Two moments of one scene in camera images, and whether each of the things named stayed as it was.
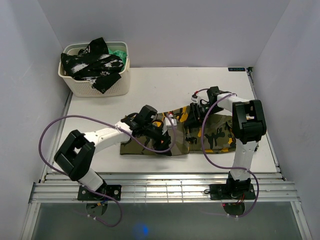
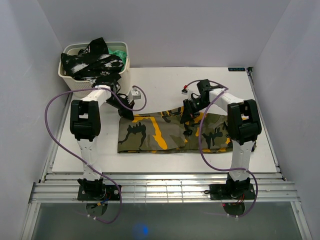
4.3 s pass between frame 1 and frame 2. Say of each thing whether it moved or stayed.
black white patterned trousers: stayed
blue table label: stayed
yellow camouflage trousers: moved
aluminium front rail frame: stayed
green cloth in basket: stayed
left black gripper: moved
